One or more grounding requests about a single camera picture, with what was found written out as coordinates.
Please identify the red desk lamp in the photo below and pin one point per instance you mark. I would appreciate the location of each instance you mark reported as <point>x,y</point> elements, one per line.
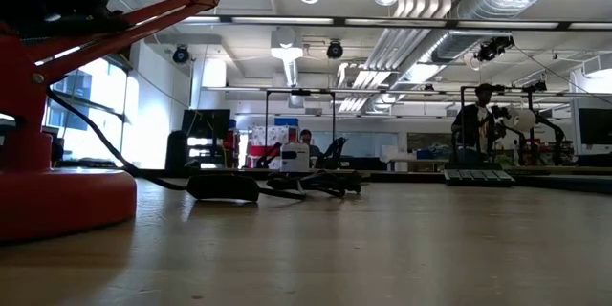
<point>62,201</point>

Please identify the black background robot arm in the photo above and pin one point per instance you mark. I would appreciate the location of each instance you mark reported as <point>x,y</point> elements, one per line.
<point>268,155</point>
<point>550,126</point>
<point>334,148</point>

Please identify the black office chair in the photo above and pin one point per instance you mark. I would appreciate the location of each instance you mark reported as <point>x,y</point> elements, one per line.
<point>177,150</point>

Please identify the black monitor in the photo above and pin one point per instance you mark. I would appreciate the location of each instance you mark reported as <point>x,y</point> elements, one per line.
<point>205,124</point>
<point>595,129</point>

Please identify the long ceiling light bar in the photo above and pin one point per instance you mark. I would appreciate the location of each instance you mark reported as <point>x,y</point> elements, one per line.
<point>287,20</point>

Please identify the white box device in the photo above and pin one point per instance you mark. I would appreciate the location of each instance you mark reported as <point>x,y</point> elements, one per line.
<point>295,158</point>

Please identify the person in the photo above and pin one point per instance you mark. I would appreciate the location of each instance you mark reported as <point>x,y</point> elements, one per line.
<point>308,141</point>
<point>473,126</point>

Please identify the keyboard on far table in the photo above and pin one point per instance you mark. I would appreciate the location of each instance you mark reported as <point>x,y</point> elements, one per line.
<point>478,177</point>

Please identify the black background rig frame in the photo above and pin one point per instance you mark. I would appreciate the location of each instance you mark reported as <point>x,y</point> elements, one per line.
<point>299,91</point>
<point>530,105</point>

